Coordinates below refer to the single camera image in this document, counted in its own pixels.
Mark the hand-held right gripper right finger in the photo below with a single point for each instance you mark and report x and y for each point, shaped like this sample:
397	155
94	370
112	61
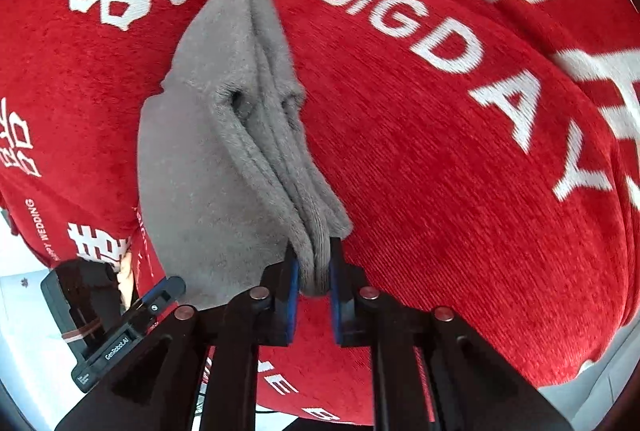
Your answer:
337	306

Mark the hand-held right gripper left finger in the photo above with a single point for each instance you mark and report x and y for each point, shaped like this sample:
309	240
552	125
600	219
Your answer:
292	306

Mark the red printed blanket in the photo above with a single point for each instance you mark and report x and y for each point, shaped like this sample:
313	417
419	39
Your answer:
450	211

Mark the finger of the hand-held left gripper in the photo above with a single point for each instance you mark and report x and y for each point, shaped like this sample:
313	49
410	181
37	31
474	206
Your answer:
162	295

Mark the grey knit garment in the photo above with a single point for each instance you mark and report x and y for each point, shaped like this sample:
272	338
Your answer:
200	161

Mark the person's left hand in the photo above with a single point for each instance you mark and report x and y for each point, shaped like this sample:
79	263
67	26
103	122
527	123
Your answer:
126	278

